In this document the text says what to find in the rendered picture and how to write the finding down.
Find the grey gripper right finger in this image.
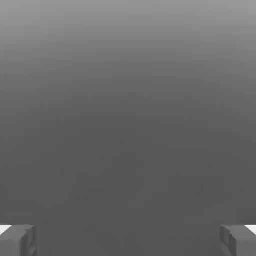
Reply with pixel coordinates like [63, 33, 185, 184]
[218, 223, 256, 256]

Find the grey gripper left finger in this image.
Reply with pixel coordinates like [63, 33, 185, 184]
[0, 223, 38, 256]

